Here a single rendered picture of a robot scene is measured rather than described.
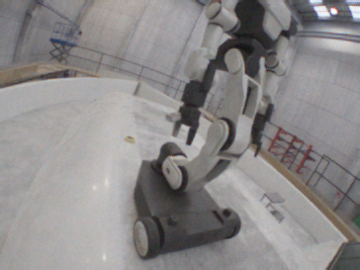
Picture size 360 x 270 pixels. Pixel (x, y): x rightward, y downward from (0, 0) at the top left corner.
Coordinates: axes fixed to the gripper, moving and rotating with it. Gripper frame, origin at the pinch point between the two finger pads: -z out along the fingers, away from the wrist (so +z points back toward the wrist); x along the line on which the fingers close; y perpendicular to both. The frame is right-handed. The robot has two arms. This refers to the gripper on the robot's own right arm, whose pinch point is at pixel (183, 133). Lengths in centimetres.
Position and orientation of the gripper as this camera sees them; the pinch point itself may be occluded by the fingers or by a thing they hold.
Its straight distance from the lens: 61.9
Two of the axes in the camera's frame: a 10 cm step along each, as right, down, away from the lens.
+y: 8.3, 1.8, 5.3
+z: 2.9, -9.5, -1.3
